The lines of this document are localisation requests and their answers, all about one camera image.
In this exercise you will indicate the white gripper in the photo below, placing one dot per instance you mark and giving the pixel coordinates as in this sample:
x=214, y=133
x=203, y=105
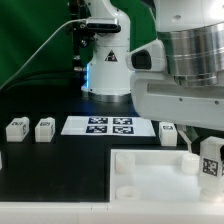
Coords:
x=156, y=96

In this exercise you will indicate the white square tabletop part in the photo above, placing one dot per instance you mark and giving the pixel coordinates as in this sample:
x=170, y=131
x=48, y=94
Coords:
x=154, y=176

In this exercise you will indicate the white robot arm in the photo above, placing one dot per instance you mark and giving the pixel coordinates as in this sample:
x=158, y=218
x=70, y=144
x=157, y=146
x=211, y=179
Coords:
x=179, y=76

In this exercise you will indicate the white sheet with tags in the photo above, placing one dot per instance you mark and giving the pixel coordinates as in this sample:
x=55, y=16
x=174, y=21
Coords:
x=111, y=126

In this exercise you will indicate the white block left edge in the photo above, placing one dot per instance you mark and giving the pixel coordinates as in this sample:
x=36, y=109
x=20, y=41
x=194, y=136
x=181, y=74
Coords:
x=0, y=161

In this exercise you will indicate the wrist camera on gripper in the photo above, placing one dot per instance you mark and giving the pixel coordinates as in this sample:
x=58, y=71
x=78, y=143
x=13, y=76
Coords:
x=149, y=57

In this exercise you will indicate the white front rail fixture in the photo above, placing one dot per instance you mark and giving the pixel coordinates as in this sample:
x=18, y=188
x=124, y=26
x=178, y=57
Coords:
x=111, y=213

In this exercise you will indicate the black camera on stand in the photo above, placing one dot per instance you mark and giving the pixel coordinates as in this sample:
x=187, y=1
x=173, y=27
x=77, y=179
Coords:
x=83, y=35

